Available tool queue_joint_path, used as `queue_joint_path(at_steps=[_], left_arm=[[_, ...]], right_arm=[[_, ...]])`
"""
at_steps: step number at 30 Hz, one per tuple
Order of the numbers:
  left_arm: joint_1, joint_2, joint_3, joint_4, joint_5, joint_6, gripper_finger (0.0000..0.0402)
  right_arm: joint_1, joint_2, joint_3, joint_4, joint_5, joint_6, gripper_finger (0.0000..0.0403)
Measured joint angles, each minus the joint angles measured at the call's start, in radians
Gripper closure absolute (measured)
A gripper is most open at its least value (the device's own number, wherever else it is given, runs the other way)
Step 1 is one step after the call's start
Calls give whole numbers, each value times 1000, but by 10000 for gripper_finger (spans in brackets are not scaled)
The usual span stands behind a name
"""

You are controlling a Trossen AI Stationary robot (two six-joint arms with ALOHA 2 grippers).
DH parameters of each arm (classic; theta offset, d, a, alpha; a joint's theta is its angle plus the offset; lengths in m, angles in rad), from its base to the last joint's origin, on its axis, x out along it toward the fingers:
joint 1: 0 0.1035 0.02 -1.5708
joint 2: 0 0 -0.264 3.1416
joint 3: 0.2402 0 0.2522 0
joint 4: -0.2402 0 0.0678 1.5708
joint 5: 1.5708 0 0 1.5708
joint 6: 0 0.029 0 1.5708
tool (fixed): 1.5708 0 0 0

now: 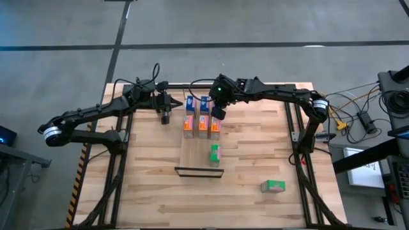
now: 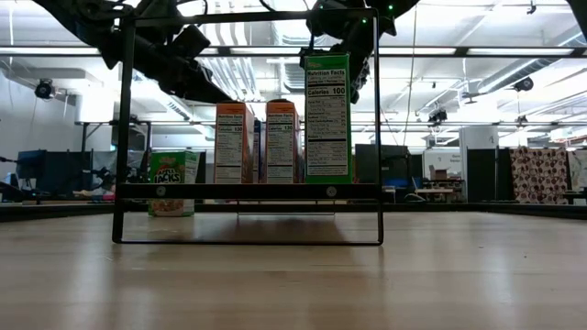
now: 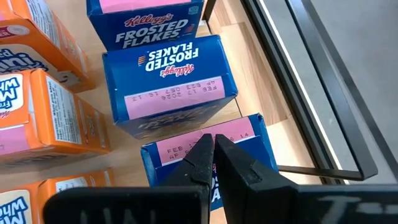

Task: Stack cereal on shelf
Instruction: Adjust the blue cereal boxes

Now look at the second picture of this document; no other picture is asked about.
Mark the orange Mini Wheats cereal box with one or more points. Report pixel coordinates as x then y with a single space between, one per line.
280 146
231 146

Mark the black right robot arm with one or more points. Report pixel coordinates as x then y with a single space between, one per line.
581 8

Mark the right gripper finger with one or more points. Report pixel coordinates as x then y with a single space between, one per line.
361 78

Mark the dark blue partition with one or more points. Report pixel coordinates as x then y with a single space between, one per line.
55 172

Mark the white cabinet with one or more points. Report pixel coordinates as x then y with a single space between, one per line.
477 137

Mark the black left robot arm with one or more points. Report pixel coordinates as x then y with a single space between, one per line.
91 23

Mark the long light rail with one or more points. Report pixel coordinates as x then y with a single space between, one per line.
504 51

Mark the small cardboard box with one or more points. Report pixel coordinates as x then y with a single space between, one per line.
439 173

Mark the black round spotlight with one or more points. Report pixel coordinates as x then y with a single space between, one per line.
44 88
438 114
523 84

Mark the patterned brown white curtain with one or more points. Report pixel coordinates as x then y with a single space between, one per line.
539 174

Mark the green Apple Jacks cereal box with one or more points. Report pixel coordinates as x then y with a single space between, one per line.
172 174
328 119

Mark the black metal table frame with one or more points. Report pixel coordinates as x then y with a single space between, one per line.
55 211

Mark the black panel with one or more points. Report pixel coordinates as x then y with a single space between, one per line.
481 176

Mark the blue Frosted Flakes cereal box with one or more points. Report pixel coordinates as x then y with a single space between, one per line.
257 151

